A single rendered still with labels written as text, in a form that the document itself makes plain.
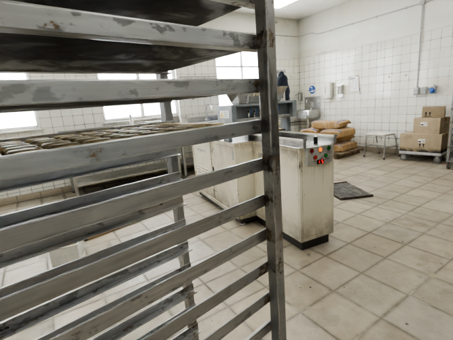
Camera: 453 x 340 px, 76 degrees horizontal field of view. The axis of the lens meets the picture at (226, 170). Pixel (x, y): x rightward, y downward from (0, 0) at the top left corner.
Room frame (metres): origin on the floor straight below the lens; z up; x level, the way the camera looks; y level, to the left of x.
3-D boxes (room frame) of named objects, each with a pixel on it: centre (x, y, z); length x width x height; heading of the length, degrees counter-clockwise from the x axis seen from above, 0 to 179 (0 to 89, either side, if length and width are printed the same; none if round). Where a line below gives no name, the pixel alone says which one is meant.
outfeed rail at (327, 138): (3.08, -0.44, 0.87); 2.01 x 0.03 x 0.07; 24
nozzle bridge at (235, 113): (2.92, -0.35, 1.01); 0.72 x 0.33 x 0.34; 114
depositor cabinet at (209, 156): (3.35, -0.16, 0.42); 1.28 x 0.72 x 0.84; 24
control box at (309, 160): (2.12, -0.70, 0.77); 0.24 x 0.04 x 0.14; 114
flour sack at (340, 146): (5.76, -2.34, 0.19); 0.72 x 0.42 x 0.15; 127
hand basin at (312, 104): (6.91, -2.09, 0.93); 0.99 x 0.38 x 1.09; 32
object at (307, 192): (2.45, -0.55, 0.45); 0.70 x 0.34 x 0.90; 24
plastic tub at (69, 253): (2.31, 1.43, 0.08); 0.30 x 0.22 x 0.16; 19
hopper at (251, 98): (2.92, -0.35, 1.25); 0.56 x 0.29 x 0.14; 114
